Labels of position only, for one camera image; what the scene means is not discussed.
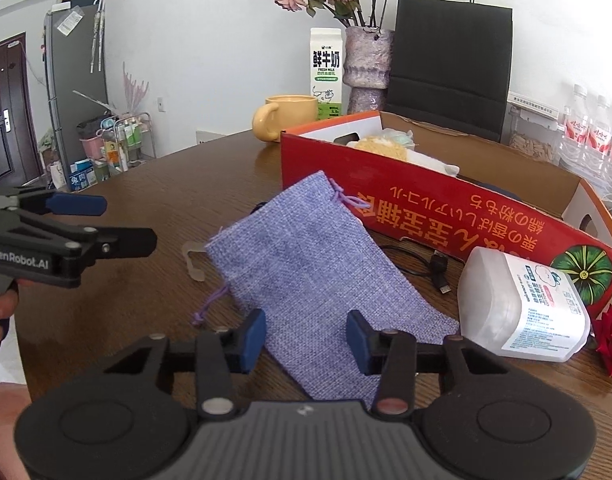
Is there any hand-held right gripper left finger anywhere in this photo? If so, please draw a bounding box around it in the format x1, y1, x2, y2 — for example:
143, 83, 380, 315
102, 308, 268, 419

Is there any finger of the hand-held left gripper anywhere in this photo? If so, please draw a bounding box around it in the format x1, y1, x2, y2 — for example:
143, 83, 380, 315
7, 187, 108, 217
16, 210, 158, 274

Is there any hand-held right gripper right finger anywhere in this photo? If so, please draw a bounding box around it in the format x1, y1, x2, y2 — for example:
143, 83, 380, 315
346, 310, 522, 419

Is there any purple burlap drawstring pouch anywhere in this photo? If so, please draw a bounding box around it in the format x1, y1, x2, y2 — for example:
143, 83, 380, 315
193, 171, 461, 411

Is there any red cardboard box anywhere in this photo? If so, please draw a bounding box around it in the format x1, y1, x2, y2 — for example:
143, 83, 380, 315
280, 111, 612, 321

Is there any white wipes container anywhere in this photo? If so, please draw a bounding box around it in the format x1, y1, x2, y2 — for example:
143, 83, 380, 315
458, 247, 592, 361

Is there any yellow and white plush toy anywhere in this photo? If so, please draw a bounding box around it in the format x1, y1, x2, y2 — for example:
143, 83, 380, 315
355, 134, 461, 177

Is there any blue and white carton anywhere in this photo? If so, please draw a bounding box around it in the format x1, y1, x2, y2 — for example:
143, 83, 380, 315
68, 160, 97, 191

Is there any pink plastic basket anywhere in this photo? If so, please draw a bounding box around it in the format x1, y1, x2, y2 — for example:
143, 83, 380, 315
81, 135, 105, 160

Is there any clear plastic hook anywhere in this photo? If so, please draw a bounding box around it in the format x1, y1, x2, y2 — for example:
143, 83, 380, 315
181, 241, 209, 284

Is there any metal rack cart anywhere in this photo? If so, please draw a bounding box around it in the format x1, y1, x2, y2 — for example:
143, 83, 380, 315
78, 112, 157, 176

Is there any dark brown door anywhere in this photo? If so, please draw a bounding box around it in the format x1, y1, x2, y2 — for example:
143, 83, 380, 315
0, 32, 42, 186

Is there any grey refrigerator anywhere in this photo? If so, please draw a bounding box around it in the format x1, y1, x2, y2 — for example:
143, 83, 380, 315
43, 0, 112, 181

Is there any pink pampas grass decoration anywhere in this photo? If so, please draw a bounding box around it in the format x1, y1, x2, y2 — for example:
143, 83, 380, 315
123, 62, 150, 114

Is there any hanging white umbrella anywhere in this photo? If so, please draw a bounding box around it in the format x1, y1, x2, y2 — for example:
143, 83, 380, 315
89, 0, 106, 74

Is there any yellow mug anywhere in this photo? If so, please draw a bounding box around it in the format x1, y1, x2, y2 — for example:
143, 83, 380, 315
252, 94, 319, 144

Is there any white milk carton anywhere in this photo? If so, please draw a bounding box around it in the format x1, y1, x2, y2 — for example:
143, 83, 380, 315
310, 27, 343, 121

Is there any clear container of seeds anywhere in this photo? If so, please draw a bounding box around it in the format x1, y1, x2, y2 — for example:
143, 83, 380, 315
506, 105, 567, 164

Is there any speckled purple vase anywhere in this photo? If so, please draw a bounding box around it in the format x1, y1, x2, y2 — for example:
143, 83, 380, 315
343, 26, 395, 115

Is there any black paper bag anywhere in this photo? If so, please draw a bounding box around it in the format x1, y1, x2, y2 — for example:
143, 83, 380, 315
381, 0, 514, 144

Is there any flat white box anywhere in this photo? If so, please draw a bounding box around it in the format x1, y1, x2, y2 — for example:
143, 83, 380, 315
508, 91, 569, 111

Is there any black usb cable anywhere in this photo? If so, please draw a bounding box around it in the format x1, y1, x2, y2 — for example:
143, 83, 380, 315
376, 245, 455, 296

